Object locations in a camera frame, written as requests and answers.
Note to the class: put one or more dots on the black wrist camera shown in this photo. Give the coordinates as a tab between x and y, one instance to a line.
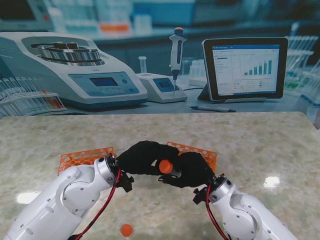
199	196
125	182

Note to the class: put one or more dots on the orange tube cap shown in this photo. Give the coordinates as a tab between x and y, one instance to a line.
165	166
126	230

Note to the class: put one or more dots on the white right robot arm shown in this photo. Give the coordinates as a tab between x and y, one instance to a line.
245	212

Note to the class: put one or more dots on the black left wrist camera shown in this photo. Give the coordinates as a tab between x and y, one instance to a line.
125	182

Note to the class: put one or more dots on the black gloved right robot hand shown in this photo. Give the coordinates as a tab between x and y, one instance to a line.
195	172

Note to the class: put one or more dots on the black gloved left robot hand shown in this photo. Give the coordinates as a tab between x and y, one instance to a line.
140	160

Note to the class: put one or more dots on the printed laboratory backdrop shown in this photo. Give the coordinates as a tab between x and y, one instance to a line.
150	50

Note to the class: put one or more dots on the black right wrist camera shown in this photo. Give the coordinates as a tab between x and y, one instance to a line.
199	196

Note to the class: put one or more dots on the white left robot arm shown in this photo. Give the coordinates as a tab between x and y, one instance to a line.
62	200

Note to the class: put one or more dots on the empty orange test tube rack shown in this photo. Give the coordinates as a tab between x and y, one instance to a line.
75	157

